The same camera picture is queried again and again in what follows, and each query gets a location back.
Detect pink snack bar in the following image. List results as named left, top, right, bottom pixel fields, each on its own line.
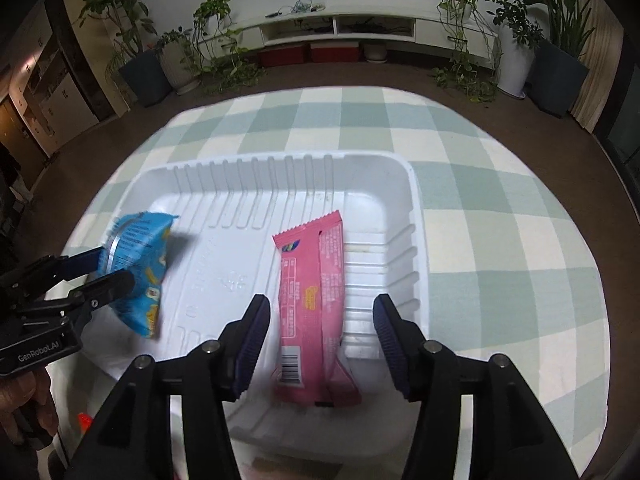
left=273, top=210, right=361, bottom=408

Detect light blue snack bag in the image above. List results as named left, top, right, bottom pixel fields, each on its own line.
left=96, top=211, right=176, bottom=338

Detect red snack bag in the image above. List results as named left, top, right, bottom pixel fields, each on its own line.
left=77, top=413, right=93, bottom=434

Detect person's left hand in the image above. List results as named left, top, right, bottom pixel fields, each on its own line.
left=0, top=366, right=61, bottom=449

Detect checkered green white tablecloth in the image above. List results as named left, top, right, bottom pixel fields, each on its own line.
left=65, top=87, right=611, bottom=471

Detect white plastic tray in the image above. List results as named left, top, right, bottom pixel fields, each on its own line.
left=82, top=151, right=428, bottom=463

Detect tall plant dark pot left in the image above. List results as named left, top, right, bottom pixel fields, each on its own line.
left=78, top=0, right=171, bottom=107

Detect plant in white ribbed pot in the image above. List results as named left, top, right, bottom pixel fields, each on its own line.
left=155, top=27, right=200, bottom=96

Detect trailing vine plant left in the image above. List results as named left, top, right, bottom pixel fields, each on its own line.
left=191, top=0, right=262, bottom=93

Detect trailing vine plant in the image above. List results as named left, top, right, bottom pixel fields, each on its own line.
left=433, top=0, right=499, bottom=103
left=191, top=0, right=262, bottom=93

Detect trailing vine plant right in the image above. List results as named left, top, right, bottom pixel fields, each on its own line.
left=433, top=0, right=499, bottom=103

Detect small white pot under console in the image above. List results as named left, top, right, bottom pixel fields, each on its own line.
left=362, top=42, right=387, bottom=64

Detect red storage box left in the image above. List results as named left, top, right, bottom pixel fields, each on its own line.
left=258, top=44, right=307, bottom=68

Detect red storage box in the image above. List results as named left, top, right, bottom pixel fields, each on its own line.
left=258, top=44, right=307, bottom=68
left=309, top=41, right=360, bottom=63

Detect red storage box right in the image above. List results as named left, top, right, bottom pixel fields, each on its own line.
left=309, top=41, right=360, bottom=63

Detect large leaf plant dark pot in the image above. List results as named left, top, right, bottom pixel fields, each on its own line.
left=523, top=0, right=594, bottom=117

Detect white tv console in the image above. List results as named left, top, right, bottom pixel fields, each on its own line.
left=233, top=6, right=499, bottom=67

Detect plant in white pot right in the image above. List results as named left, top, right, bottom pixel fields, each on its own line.
left=486, top=0, right=544, bottom=100

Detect beige curtain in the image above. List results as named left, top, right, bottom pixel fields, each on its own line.
left=570, top=0, right=624, bottom=133

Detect white wall cabinet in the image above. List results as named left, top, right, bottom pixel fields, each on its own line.
left=9, top=3, right=98, bottom=156

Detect cables on console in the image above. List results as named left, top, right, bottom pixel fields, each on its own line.
left=264, top=0, right=328, bottom=20

